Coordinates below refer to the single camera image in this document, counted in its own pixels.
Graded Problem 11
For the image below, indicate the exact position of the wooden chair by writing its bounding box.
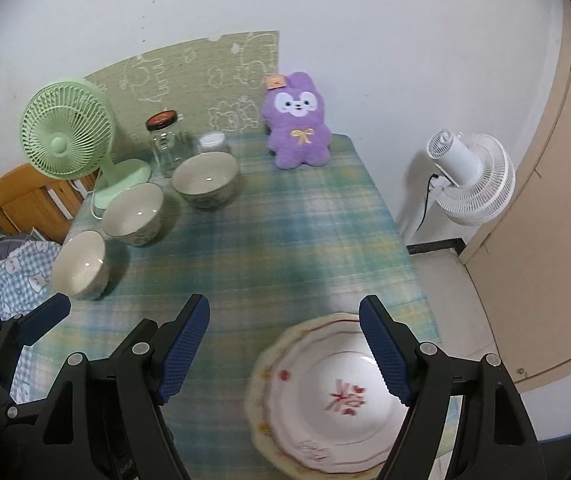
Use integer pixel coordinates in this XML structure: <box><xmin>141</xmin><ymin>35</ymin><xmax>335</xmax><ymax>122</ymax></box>
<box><xmin>0</xmin><ymin>164</ymin><xmax>98</xmax><ymax>243</ymax></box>

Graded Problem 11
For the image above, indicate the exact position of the medium white ceramic bowl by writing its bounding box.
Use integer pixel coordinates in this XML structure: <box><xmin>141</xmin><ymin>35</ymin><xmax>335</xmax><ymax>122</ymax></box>
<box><xmin>101</xmin><ymin>182</ymin><xmax>165</xmax><ymax>247</ymax></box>

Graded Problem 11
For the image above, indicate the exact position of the green desk fan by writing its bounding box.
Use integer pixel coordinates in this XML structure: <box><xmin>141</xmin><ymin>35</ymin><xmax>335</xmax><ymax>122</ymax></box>
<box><xmin>20</xmin><ymin>78</ymin><xmax>152</xmax><ymax>218</ymax></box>

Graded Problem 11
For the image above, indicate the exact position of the small white ceramic bowl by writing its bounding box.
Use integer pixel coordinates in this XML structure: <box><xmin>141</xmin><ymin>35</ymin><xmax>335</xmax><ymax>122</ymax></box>
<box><xmin>51</xmin><ymin>230</ymin><xmax>110</xmax><ymax>300</ymax></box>

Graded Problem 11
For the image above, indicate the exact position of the green plaid tablecloth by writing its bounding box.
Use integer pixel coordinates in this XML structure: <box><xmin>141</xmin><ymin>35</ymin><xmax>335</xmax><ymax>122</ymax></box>
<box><xmin>12</xmin><ymin>133</ymin><xmax>439</xmax><ymax>479</ymax></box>

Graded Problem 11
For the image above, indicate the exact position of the blue checkered bedding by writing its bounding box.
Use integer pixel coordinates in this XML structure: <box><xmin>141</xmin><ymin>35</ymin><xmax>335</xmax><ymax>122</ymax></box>
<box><xmin>0</xmin><ymin>209</ymin><xmax>64</xmax><ymax>401</ymax></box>

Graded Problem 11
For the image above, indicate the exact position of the cream scalloped bottom plate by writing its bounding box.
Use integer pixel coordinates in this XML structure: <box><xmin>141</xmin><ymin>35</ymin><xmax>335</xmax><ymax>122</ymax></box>
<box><xmin>244</xmin><ymin>312</ymin><xmax>407</xmax><ymax>479</ymax></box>

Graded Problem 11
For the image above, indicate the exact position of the green cartoon wall mat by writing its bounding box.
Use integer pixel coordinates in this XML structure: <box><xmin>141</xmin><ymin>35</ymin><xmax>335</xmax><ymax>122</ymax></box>
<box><xmin>86</xmin><ymin>30</ymin><xmax>279</xmax><ymax>155</ymax></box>

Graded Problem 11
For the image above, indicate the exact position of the white standing fan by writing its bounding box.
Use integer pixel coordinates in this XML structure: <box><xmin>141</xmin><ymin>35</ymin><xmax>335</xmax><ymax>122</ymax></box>
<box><xmin>410</xmin><ymin>129</ymin><xmax>517</xmax><ymax>233</ymax></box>

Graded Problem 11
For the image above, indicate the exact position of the purple plush bunny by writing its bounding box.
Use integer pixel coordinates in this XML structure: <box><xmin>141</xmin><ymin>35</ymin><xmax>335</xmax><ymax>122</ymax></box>
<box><xmin>261</xmin><ymin>72</ymin><xmax>332</xmax><ymax>170</ymax></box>

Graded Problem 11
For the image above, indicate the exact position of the cotton swab container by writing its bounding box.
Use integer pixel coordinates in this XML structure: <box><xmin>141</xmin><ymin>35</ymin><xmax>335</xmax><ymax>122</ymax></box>
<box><xmin>197</xmin><ymin>131</ymin><xmax>229</xmax><ymax>153</ymax></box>

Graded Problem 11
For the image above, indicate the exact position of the beige wooden door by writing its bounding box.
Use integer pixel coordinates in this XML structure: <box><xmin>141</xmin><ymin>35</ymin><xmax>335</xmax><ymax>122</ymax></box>
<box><xmin>459</xmin><ymin>0</ymin><xmax>571</xmax><ymax>394</ymax></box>

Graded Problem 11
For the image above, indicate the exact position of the large white patterned bowl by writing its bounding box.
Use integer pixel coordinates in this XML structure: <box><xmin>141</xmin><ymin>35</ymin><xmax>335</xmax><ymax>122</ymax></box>
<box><xmin>171</xmin><ymin>152</ymin><xmax>240</xmax><ymax>209</ymax></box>

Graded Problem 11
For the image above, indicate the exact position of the glass jar with black lid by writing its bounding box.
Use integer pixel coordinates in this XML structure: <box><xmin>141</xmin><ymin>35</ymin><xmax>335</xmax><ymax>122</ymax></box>
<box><xmin>145</xmin><ymin>110</ymin><xmax>193</xmax><ymax>178</ymax></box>

